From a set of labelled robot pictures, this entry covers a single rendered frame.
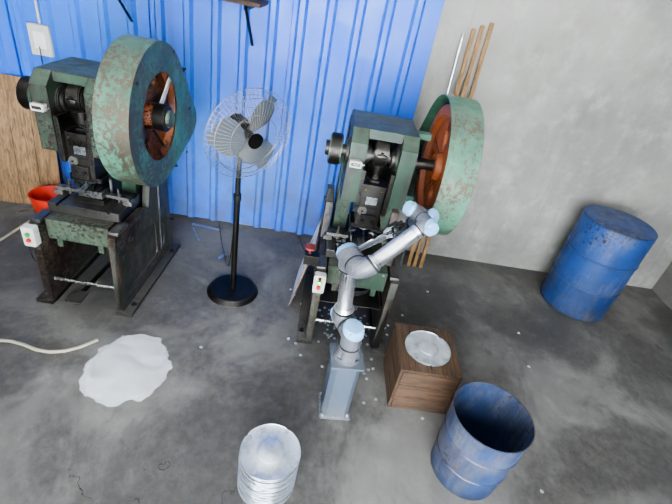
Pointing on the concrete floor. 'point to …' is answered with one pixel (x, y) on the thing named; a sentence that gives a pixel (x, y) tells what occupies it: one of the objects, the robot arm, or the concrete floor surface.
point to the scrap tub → (480, 439)
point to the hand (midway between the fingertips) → (386, 233)
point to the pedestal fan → (237, 290)
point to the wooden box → (419, 374)
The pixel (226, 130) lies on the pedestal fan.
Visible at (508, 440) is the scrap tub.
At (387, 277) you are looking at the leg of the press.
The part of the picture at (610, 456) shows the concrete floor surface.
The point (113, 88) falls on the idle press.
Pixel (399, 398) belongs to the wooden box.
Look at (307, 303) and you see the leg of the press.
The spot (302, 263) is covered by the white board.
